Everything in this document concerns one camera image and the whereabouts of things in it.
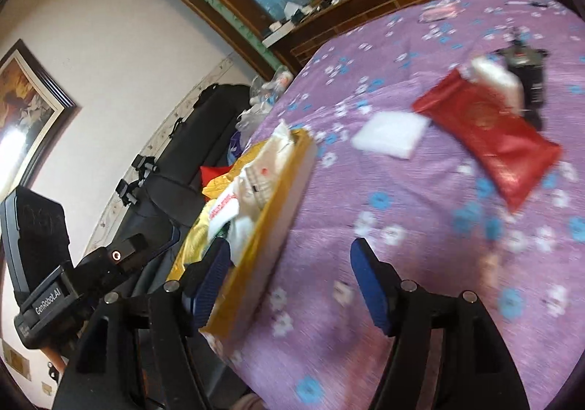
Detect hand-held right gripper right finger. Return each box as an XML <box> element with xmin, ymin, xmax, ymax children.
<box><xmin>351</xmin><ymin>238</ymin><xmax>531</xmax><ymax>410</ymax></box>

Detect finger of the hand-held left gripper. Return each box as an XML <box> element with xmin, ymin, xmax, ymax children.
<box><xmin>73</xmin><ymin>225</ymin><xmax>181</xmax><ymax>296</ymax></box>

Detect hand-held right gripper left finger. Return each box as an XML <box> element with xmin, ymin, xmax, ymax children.
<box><xmin>55</xmin><ymin>238</ymin><xmax>232</xmax><ymax>410</ymax></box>

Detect yellow cardboard box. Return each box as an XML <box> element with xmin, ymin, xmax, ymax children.
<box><xmin>167</xmin><ymin>127</ymin><xmax>318</xmax><ymax>340</ymax></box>

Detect cream snack bag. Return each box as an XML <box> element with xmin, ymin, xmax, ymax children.
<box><xmin>238</xmin><ymin>120</ymin><xmax>294</xmax><ymax>210</ymax></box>

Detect person's left forearm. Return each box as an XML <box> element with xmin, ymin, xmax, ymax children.
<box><xmin>43</xmin><ymin>343</ymin><xmax>67</xmax><ymax>372</ymax></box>

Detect purple floral tablecloth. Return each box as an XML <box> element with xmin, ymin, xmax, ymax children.
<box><xmin>201</xmin><ymin>0</ymin><xmax>585</xmax><ymax>410</ymax></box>

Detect red cloth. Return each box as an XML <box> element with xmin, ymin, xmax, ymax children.
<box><xmin>200</xmin><ymin>166</ymin><xmax>235</xmax><ymax>191</ymax></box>

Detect framed painting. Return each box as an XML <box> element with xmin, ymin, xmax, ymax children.
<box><xmin>0</xmin><ymin>39</ymin><xmax>82</xmax><ymax>191</ymax></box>

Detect long black bag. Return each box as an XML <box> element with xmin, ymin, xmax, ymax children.
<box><xmin>116</xmin><ymin>83</ymin><xmax>254</xmax><ymax>292</ymax></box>

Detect white foam piece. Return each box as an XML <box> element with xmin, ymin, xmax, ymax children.
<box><xmin>351</xmin><ymin>111</ymin><xmax>433</xmax><ymax>160</ymax></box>

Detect red plastic bag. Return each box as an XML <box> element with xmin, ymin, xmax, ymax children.
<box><xmin>411</xmin><ymin>69</ymin><xmax>562</xmax><ymax>214</ymax></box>

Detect clear plastic bags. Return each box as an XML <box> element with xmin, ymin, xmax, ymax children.
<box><xmin>235</xmin><ymin>65</ymin><xmax>293</xmax><ymax>137</ymax></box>

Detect black cylindrical motor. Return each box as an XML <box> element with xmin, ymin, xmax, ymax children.
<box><xmin>500</xmin><ymin>26</ymin><xmax>549</xmax><ymax>130</ymax></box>

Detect wooden glass cabinet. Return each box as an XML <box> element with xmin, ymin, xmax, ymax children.
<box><xmin>121</xmin><ymin>0</ymin><xmax>494</xmax><ymax>73</ymax></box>

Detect pink packet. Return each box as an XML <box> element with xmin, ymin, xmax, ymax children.
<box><xmin>419</xmin><ymin>3</ymin><xmax>460</xmax><ymax>23</ymax></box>

